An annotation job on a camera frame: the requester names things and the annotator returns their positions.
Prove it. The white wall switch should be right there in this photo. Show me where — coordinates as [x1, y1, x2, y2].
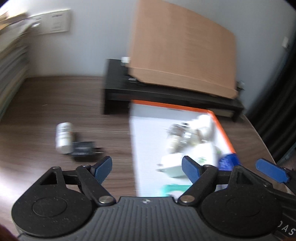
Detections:
[282, 37, 289, 49]

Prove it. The green white bandage box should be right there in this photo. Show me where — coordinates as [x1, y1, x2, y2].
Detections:
[162, 184, 230, 197]

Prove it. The white plug-in diffuser heater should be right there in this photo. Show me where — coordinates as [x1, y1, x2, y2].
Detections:
[190, 114, 216, 143]

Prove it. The wooden book stand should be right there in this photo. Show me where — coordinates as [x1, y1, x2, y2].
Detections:
[128, 1, 238, 99]

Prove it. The white double wall socket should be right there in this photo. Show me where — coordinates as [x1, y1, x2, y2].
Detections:
[30, 9, 71, 35]

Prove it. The clear glass liquid bottle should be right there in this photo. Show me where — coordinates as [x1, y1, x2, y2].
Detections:
[167, 123, 189, 138]

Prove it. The black power adapter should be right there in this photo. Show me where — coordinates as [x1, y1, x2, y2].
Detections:
[70, 141, 104, 162]

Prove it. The black monitor riser shelf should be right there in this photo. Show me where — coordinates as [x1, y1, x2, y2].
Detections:
[102, 59, 244, 121]

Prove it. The white square power adapter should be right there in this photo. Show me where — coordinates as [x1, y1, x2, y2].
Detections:
[184, 142, 222, 167]

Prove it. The white bottle behind stand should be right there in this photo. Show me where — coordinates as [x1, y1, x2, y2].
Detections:
[121, 56, 130, 64]

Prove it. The white charger packaging box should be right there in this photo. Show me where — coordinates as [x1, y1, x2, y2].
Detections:
[156, 164, 186, 178]

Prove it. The orange-rimmed white box lid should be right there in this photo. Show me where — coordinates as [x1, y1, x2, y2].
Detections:
[129, 100, 235, 198]

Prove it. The black mesh pen holder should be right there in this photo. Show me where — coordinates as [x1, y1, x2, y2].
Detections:
[236, 80, 245, 95]

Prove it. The small white pill bottle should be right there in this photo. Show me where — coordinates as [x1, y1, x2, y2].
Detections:
[55, 122, 73, 154]

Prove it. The black curtain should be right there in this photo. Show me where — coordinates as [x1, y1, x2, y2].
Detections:
[247, 1, 295, 162]

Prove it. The blue rectangular box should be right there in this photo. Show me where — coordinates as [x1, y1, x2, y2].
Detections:
[218, 153, 241, 171]

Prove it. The stack of books and papers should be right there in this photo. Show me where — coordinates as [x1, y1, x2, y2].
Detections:
[1, 13, 33, 117]

